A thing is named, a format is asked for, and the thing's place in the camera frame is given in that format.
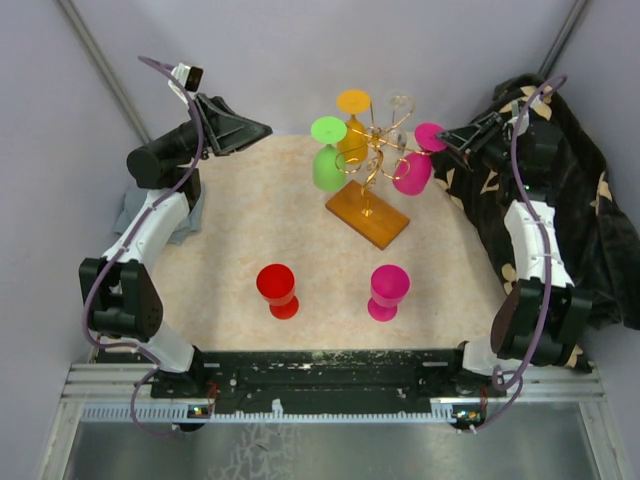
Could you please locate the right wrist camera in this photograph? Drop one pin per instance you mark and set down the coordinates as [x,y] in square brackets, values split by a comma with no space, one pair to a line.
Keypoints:
[518,109]

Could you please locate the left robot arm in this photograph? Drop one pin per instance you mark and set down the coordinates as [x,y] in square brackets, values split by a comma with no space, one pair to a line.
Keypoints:
[122,308]

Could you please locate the magenta wine glass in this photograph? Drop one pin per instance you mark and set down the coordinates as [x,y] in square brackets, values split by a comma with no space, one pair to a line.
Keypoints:
[412,175]
[389,284]

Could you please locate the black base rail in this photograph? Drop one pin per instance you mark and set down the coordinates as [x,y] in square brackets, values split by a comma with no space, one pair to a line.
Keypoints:
[319,382]

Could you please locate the clear wine glass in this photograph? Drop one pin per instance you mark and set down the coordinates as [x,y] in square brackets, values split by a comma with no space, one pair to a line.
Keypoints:
[402,106]

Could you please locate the gold wire wine glass rack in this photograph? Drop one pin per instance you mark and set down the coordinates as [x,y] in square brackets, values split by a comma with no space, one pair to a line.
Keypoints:
[356,204]

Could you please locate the black floral blanket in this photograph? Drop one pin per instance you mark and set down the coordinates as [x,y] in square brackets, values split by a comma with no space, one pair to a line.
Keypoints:
[598,243]

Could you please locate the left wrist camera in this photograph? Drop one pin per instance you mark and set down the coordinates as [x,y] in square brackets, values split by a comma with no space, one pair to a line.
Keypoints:
[187,81]

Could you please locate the red plastic wine glass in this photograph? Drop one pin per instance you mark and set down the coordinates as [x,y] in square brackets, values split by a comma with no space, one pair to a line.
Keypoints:
[276,284]

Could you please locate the grey cloth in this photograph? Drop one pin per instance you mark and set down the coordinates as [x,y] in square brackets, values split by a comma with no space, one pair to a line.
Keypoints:
[133,201]

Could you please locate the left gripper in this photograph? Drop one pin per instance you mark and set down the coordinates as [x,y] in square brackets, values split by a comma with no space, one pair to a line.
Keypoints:
[224,130]

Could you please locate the green plastic wine glass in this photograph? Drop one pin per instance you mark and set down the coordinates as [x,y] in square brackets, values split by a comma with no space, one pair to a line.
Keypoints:
[328,131]

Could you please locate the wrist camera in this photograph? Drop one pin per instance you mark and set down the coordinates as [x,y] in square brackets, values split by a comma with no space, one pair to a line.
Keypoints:
[187,81]
[518,109]

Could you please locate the magenta wine glass front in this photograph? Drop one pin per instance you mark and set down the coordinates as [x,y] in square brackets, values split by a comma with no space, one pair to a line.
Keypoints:
[389,284]

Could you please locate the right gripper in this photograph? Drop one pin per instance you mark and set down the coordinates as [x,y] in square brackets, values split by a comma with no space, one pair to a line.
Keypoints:
[460,138]

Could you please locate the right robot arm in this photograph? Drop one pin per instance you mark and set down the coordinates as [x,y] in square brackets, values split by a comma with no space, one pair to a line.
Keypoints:
[544,315]

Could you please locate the orange plastic wine glass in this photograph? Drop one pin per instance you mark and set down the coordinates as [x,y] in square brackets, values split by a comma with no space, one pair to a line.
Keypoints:
[354,145]

